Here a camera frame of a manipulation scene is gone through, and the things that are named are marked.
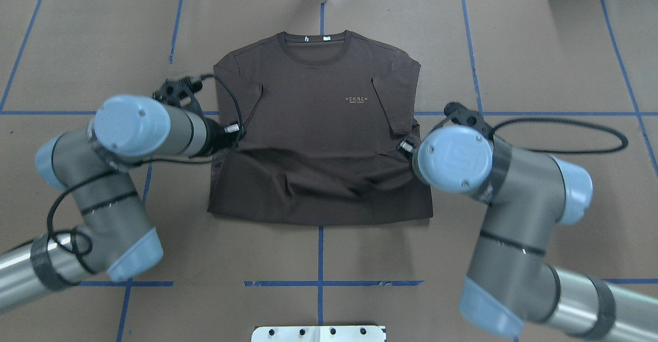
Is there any right black braided cable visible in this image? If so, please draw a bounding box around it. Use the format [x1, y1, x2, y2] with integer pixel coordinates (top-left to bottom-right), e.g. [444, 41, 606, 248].
[486, 117, 629, 155]

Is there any black braided cable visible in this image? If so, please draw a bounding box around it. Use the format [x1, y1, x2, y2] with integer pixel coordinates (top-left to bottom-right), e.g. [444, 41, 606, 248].
[486, 117, 629, 155]
[46, 74, 245, 255]

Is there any left black braided cable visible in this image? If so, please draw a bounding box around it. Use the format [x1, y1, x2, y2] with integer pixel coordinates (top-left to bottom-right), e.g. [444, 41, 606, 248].
[46, 74, 245, 255]

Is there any dark brown t-shirt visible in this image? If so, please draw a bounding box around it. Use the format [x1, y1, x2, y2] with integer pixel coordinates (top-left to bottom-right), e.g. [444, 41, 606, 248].
[207, 30, 434, 226]

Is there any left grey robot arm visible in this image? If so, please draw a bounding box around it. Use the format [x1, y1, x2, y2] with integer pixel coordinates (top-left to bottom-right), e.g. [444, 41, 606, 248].
[1, 74, 245, 313]

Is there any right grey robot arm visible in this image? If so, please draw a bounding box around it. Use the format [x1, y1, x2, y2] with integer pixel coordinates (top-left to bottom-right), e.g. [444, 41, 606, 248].
[397, 102, 657, 341]

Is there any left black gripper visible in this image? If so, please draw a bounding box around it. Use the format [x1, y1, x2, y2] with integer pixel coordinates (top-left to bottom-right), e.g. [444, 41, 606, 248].
[153, 76, 245, 158]

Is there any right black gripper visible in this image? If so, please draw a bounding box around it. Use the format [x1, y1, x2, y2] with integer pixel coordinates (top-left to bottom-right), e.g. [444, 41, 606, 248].
[397, 101, 494, 156]

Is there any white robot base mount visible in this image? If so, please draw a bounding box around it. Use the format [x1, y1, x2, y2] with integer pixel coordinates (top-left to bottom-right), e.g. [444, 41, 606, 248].
[251, 325, 388, 341]

